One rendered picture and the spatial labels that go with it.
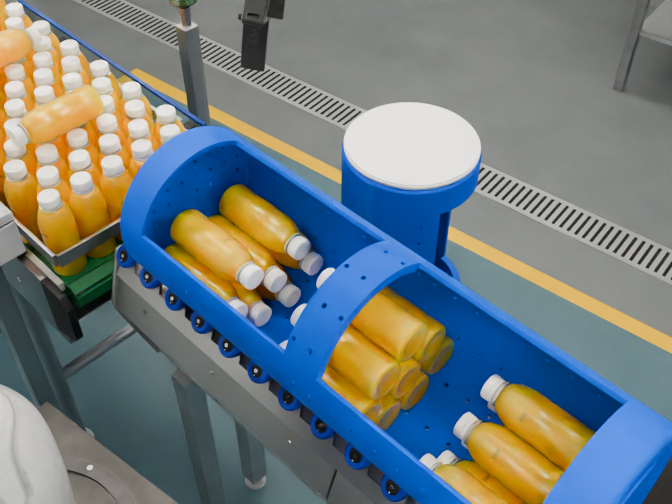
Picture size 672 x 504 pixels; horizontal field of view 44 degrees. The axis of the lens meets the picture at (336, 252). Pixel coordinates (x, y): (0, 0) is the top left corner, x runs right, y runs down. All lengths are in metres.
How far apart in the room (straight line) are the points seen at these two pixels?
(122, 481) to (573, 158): 2.58
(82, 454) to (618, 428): 0.71
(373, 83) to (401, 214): 2.12
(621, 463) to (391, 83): 2.88
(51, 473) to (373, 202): 0.89
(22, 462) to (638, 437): 0.69
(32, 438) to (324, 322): 0.41
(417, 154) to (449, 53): 2.31
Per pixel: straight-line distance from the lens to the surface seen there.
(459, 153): 1.69
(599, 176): 3.38
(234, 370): 1.45
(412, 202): 1.62
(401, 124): 1.75
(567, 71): 3.94
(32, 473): 0.97
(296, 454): 1.41
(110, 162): 1.63
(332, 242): 1.45
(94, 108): 1.71
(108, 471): 1.21
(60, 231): 1.61
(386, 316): 1.19
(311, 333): 1.15
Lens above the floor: 2.08
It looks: 45 degrees down
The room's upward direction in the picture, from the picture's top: straight up
